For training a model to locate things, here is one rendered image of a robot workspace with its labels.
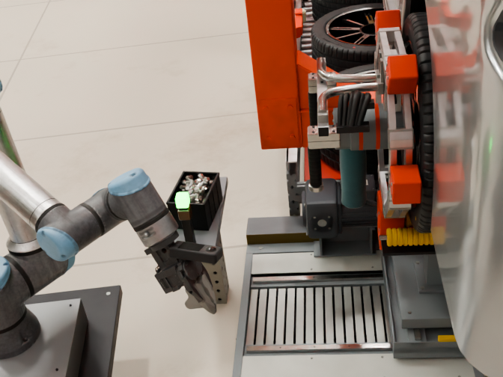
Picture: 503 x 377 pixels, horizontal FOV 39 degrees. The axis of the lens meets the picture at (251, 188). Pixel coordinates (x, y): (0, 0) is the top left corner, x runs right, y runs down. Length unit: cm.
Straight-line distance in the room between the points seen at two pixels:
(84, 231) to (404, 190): 83
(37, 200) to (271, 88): 120
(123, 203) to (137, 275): 151
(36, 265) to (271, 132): 102
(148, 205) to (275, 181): 196
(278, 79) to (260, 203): 91
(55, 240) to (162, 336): 124
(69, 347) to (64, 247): 71
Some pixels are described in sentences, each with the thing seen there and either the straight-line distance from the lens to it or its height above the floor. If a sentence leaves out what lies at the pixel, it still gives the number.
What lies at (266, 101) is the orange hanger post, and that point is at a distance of 265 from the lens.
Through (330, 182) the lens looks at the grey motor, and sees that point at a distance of 275.
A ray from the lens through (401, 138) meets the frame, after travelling 193.
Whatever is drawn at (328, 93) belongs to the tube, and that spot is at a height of 101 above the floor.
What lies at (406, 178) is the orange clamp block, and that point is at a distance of 191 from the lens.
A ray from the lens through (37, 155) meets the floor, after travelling 412.
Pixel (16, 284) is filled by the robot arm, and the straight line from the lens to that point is 223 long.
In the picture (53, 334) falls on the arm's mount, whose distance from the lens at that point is 234.
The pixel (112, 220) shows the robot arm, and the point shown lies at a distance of 168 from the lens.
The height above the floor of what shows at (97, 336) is 30.
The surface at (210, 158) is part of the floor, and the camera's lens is 375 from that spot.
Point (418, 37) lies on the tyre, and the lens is 201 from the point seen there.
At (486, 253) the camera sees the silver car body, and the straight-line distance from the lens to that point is 136.
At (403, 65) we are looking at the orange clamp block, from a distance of 190.
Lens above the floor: 196
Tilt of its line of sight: 34 degrees down
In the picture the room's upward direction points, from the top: 7 degrees counter-clockwise
